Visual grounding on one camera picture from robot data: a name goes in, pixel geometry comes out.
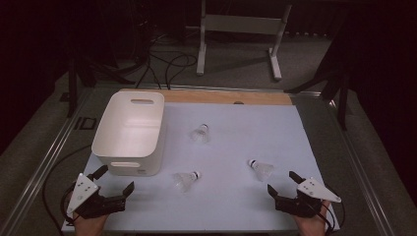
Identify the black tripod stand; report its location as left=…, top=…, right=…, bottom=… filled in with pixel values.
left=284, top=32, right=351, bottom=132
left=66, top=48, right=136, bottom=118

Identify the light blue table mat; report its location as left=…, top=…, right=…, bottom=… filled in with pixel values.
left=61, top=101, right=340, bottom=234

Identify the black straight floor cable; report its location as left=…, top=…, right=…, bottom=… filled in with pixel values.
left=135, top=33, right=163, bottom=90

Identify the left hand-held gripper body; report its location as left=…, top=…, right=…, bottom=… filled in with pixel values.
left=66, top=173, right=128, bottom=220

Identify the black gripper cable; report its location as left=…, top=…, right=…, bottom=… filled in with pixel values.
left=41, top=144, right=93, bottom=236
left=323, top=184, right=347, bottom=236

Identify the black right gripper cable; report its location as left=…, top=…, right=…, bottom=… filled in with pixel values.
left=323, top=184, right=347, bottom=236

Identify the person's left hand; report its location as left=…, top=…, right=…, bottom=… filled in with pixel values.
left=72, top=212, right=109, bottom=236

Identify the metal floor rail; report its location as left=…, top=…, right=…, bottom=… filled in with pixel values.
left=0, top=88, right=94, bottom=236
left=328, top=97, right=396, bottom=236
left=97, top=83, right=324, bottom=98

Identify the white plastic storage box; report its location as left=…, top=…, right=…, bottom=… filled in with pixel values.
left=90, top=90, right=167, bottom=177

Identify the white metal stand frame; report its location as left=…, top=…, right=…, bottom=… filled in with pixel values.
left=185, top=0, right=293, bottom=82

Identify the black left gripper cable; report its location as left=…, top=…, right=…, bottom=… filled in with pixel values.
left=41, top=144, right=93, bottom=236

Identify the person's right hand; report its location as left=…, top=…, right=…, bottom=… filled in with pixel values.
left=293, top=201, right=330, bottom=236

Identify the white shuttlecock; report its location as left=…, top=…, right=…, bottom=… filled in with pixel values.
left=247, top=158, right=275, bottom=182
left=173, top=170, right=202, bottom=193
left=189, top=123, right=211, bottom=145

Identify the black floor socket frame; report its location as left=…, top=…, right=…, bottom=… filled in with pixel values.
left=74, top=116, right=98, bottom=132

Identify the black looped floor cable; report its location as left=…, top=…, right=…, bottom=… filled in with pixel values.
left=164, top=53, right=199, bottom=90

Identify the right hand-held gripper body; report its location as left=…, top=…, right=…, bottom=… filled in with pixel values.
left=275, top=176, right=342, bottom=219

